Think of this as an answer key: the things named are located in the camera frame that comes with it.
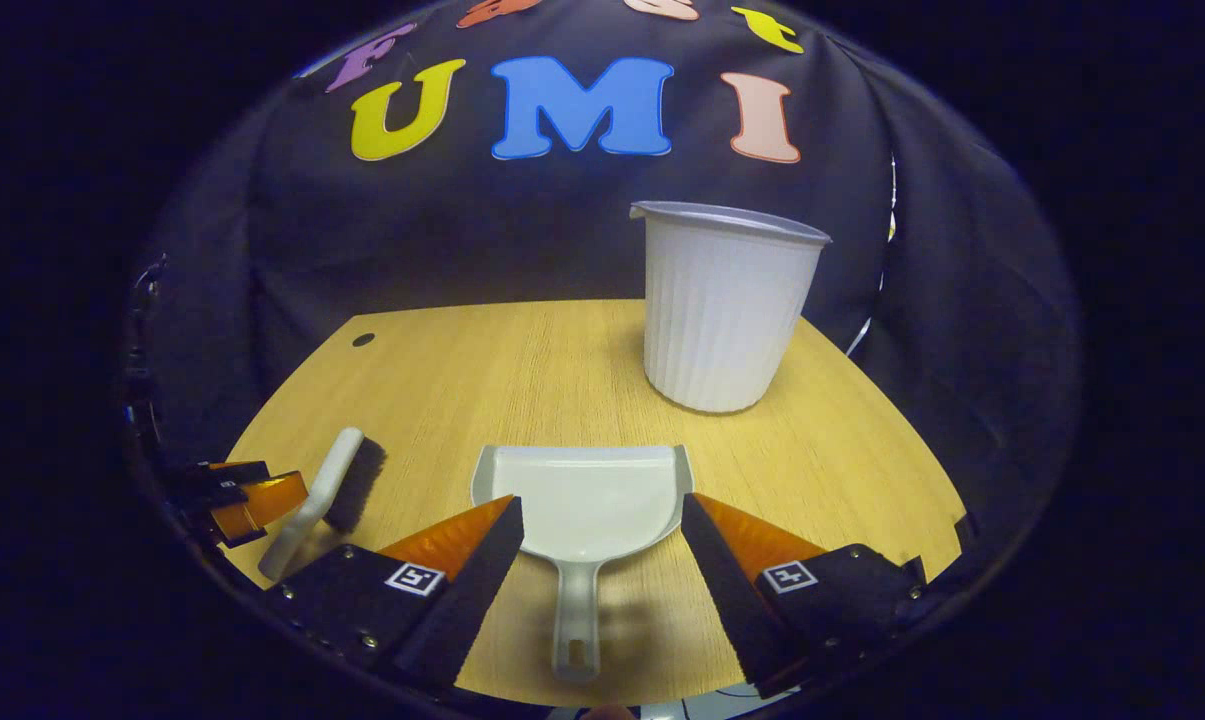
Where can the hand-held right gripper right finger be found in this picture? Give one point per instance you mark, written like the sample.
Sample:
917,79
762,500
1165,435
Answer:
727,590

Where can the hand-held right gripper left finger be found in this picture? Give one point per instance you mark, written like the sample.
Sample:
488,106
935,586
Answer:
472,590

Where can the white ribbed garbage bin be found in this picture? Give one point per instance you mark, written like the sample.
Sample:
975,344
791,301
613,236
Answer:
722,310

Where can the white dustpan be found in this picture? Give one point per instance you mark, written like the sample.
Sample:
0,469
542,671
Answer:
587,500

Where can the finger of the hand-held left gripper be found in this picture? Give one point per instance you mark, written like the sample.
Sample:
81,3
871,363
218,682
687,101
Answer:
217,473
257,505

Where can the light wooden desktop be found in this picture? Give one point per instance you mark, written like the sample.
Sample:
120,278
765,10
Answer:
522,380

